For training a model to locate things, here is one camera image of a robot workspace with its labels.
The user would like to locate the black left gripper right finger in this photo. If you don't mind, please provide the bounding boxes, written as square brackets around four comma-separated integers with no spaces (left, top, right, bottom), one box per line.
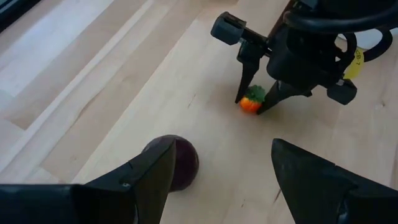
[271,139,357,224]

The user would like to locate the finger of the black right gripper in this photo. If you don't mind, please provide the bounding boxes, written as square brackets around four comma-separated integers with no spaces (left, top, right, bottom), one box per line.
[256,80,313,115]
[234,40,267,104]

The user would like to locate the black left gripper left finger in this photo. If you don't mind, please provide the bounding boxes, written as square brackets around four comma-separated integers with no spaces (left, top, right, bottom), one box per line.
[73,136,177,224]

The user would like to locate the small orange fruit green top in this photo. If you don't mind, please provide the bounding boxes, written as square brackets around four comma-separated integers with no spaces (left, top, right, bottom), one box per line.
[238,84,267,114]

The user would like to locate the thick black cable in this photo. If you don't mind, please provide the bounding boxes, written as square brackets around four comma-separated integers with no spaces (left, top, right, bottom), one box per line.
[282,1,398,63]

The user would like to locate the yellow cable tag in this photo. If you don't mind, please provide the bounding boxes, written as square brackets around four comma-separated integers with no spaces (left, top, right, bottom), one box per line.
[343,46,365,80]

